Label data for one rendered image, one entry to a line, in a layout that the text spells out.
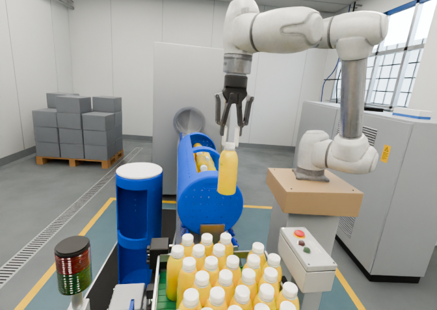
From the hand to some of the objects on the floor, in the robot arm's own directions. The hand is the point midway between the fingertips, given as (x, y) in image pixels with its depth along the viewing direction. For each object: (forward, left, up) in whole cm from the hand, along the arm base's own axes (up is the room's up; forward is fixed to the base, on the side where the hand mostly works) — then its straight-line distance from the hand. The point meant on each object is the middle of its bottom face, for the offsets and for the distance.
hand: (230, 136), depth 82 cm
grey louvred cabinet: (-123, -231, -141) cm, 297 cm away
